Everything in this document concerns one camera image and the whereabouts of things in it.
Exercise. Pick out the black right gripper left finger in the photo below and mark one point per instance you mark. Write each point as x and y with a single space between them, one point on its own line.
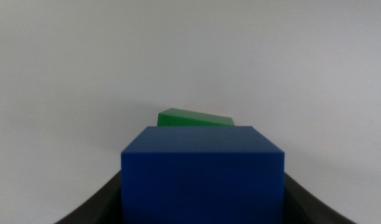
103 208

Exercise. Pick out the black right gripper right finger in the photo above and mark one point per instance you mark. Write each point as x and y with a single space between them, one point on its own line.
302 208

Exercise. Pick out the blue cube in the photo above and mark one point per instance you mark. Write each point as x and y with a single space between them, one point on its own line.
203 180

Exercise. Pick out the green cube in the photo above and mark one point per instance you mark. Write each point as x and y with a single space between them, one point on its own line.
190 119

